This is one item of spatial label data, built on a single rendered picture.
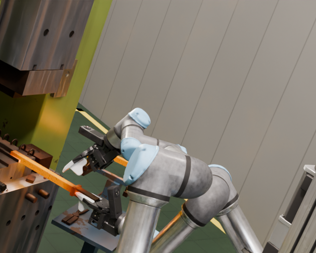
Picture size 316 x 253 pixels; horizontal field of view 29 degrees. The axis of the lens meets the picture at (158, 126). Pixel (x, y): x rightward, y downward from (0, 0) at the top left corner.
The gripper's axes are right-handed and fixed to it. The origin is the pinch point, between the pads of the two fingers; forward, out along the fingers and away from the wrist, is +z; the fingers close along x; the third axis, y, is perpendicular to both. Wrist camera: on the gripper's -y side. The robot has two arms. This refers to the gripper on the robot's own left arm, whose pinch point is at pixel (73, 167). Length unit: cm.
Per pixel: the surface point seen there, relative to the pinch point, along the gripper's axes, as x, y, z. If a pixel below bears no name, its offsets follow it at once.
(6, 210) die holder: -8.9, -1.6, 29.1
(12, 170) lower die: -4.3, -13.1, 20.8
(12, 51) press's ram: -17.2, -40.0, -16.1
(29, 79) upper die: -10.8, -31.3, -11.8
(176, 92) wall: 326, -75, 84
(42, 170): -1.3, -6.1, 11.4
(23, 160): -1.4, -14.3, 16.5
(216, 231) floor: 259, 50, 96
